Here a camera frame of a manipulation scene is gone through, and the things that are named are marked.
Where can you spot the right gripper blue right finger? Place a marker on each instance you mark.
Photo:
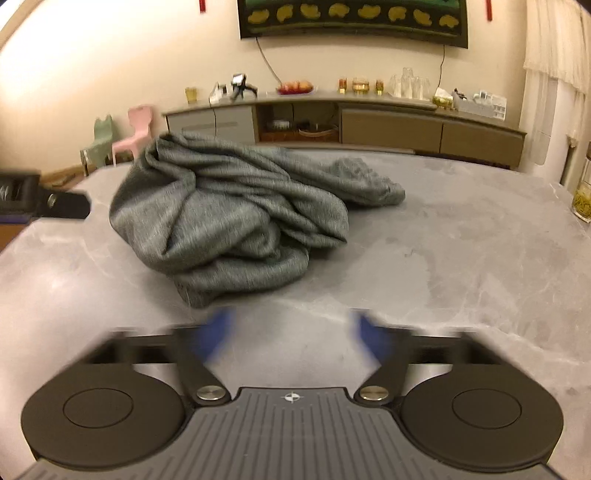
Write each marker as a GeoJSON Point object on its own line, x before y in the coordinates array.
{"type": "Point", "coordinates": [392, 348]}

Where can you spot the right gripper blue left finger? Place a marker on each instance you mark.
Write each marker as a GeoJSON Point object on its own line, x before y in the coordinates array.
{"type": "Point", "coordinates": [192, 347]}

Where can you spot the grey sweatpants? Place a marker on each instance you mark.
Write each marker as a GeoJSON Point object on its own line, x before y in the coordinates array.
{"type": "Point", "coordinates": [218, 217]}

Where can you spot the green plastic child chair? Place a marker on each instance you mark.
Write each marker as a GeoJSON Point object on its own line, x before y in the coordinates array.
{"type": "Point", "coordinates": [99, 153]}

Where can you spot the pink plastic child chair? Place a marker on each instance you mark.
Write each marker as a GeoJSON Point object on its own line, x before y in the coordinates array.
{"type": "Point", "coordinates": [139, 118]}

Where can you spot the yellow cup on sideboard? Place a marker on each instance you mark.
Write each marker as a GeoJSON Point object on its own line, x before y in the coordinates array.
{"type": "Point", "coordinates": [191, 95]}

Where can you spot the long grey tv sideboard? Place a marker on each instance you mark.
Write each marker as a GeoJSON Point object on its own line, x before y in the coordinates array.
{"type": "Point", "coordinates": [372, 122]}

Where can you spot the glass jar of green tea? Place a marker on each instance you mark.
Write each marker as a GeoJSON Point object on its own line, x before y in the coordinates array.
{"type": "Point", "coordinates": [581, 204]}

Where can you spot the black gadget on sideboard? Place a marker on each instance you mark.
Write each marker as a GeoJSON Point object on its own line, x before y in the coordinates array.
{"type": "Point", "coordinates": [239, 87]}

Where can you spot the clear drinking glasses group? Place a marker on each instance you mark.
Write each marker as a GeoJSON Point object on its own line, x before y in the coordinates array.
{"type": "Point", "coordinates": [407, 85]}

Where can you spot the red fruit plate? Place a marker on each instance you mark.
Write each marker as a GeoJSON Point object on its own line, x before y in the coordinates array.
{"type": "Point", "coordinates": [295, 88]}

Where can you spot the cream curtain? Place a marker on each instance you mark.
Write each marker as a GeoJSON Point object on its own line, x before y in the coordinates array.
{"type": "Point", "coordinates": [556, 103]}

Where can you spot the red chinese knot ornament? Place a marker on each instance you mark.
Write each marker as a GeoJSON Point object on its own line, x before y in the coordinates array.
{"type": "Point", "coordinates": [489, 10]}

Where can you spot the framed green yellow wall picture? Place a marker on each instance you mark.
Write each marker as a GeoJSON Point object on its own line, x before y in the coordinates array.
{"type": "Point", "coordinates": [441, 22]}

